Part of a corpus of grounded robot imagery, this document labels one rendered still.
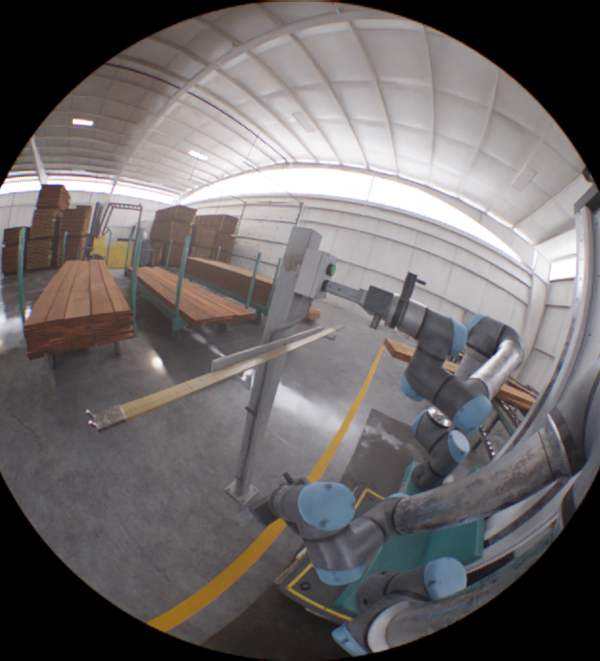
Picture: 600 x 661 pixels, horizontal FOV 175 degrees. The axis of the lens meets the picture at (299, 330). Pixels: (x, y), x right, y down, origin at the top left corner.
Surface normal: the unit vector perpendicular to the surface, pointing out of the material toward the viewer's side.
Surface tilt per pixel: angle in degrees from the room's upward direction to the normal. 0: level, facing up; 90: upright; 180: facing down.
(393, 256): 88
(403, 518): 81
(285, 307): 90
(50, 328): 90
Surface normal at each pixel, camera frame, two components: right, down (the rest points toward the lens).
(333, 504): 0.44, -0.66
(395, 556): 0.28, -0.91
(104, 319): 0.84, 0.38
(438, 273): -0.48, 0.09
